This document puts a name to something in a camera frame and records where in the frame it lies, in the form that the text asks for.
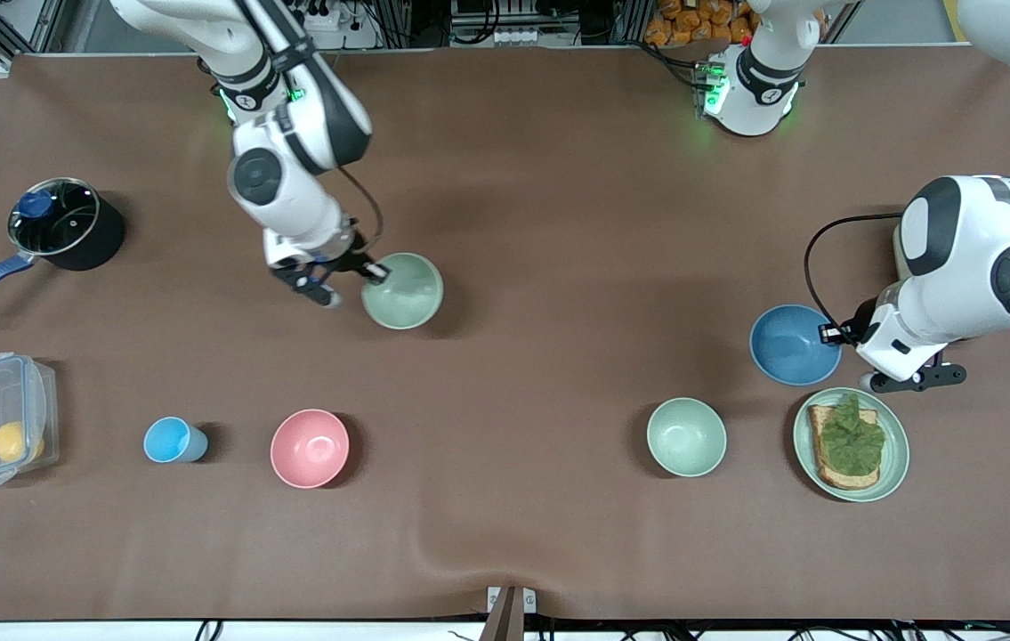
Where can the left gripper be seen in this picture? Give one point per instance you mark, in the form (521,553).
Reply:
(862,326)

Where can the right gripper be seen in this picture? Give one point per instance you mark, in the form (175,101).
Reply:
(351,259)

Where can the pale green bowl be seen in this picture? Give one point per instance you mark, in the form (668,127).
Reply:
(686,436)
(407,294)

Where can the blue bowl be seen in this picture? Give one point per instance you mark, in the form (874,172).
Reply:
(789,345)

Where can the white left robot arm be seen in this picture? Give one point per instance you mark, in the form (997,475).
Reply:
(967,258)

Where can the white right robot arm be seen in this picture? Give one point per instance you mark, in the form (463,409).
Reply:
(291,200)

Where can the pink bowl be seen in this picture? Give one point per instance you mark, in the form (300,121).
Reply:
(309,448)

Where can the green lettuce leaf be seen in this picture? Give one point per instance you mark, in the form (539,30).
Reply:
(852,441)

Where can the green plate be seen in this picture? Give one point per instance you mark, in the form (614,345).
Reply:
(896,450)

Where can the toast slice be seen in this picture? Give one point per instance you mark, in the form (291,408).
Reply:
(847,481)

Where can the brown table cloth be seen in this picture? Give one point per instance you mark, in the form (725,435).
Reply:
(558,178)

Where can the light blue cup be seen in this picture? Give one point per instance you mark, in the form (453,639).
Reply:
(166,440)

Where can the glass lid with blue knob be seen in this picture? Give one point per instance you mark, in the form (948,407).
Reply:
(68,218)

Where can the white power strip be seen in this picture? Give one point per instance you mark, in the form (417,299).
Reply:
(515,37)

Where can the yellow lemon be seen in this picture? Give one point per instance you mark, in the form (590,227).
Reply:
(11,441)

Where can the bag of orange fruits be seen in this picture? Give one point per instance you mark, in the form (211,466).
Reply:
(691,22)

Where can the aluminium frame rail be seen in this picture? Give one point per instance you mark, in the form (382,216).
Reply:
(42,22)

